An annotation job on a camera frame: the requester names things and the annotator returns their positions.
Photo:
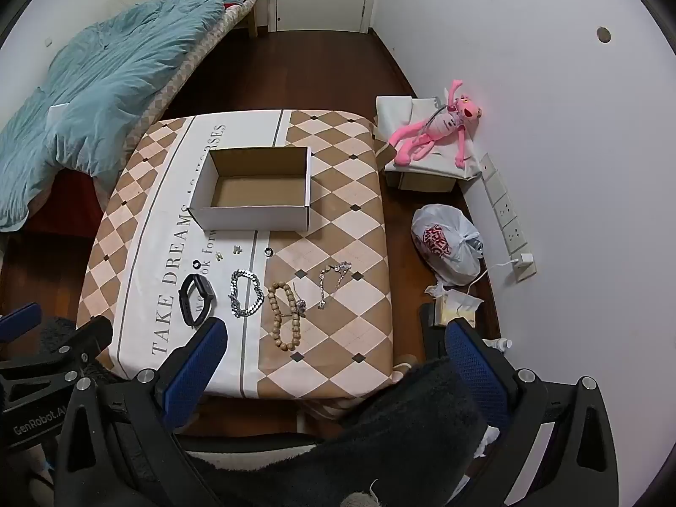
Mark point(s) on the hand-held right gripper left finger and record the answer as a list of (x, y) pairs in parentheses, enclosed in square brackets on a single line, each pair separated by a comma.
[(195, 364)]

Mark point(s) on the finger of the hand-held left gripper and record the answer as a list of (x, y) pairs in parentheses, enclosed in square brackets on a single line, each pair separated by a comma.
[(79, 343), (21, 322)]

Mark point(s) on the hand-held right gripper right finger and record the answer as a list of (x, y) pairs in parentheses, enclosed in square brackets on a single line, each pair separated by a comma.
[(475, 375)]

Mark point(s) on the black fitness band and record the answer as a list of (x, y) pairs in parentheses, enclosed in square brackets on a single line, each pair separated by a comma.
[(203, 288)]

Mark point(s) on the small silver pendant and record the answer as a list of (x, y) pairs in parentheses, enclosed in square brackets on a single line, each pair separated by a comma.
[(301, 306)]

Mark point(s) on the cardboard box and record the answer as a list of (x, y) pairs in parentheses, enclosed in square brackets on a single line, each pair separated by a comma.
[(253, 219)]

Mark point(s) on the small white bottle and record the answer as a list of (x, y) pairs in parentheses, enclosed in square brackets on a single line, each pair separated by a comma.
[(499, 345)]

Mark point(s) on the tissue pack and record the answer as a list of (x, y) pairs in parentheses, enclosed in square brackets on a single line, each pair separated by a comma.
[(454, 311)]

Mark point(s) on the crumpled white tissue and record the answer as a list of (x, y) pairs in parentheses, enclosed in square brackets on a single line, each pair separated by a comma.
[(434, 290)]

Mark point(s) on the white plastic bag red print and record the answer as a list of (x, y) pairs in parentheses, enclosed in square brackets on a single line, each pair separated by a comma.
[(449, 264)]

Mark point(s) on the pink plush toy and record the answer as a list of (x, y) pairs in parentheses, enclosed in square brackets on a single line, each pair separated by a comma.
[(443, 124)]

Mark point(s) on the light blue duvet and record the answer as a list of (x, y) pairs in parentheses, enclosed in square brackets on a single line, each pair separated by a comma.
[(105, 63)]

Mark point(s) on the bed with patterned mattress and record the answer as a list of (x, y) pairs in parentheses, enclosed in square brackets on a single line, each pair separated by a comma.
[(185, 68)]

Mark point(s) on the row of wall outlets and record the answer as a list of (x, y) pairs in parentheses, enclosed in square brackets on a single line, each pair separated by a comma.
[(507, 211)]

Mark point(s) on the round wall hole cover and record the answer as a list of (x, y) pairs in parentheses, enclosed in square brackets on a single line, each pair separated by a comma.
[(603, 34)]

